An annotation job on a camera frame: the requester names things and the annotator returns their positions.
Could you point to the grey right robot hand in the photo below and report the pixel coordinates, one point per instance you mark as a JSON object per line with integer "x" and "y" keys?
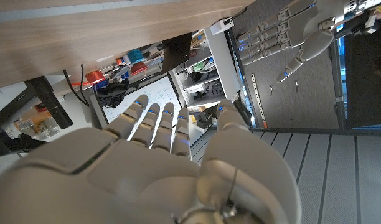
{"x": 122, "y": 186}

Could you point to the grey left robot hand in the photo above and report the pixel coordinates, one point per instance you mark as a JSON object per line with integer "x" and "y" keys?
{"x": 296, "y": 28}

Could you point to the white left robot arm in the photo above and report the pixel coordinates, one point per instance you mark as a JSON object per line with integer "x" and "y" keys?
{"x": 361, "y": 9}

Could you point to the white shelf cabinet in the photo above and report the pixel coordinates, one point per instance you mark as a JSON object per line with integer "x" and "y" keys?
{"x": 221, "y": 68}

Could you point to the whiteboard with blue writing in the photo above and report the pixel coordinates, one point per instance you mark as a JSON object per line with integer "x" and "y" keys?
{"x": 156, "y": 93}

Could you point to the orange tape roll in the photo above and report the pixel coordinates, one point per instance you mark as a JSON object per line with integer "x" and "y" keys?
{"x": 95, "y": 76}

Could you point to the red bowl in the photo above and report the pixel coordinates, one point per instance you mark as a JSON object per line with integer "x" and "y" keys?
{"x": 139, "y": 68}

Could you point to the blue cube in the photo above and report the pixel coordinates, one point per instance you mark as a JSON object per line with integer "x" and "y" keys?
{"x": 135, "y": 56}

